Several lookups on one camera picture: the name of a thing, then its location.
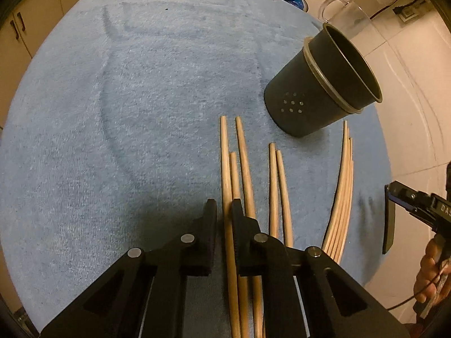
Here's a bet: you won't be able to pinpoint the wooden chopstick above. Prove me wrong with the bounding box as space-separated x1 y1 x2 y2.
328 137 352 262
219 116 241 338
276 150 293 248
322 121 349 255
235 116 265 338
335 159 354 264
229 152 249 338
268 143 279 238

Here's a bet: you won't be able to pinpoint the black utensil holder cup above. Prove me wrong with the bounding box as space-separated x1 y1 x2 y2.
264 23 382 137

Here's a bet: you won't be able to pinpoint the kitchen base cabinets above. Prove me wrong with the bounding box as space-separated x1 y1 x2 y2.
1 0 79 126

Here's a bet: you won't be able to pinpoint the right hand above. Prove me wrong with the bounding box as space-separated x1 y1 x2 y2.
414 239 442 304

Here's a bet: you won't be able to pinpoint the blue towel table cover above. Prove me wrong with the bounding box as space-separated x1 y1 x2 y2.
0 0 393 338

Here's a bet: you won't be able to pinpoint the clear glass mug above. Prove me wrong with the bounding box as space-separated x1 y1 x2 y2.
318 0 371 38

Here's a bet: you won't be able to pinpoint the black power cable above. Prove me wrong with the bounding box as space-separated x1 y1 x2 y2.
369 0 422 20

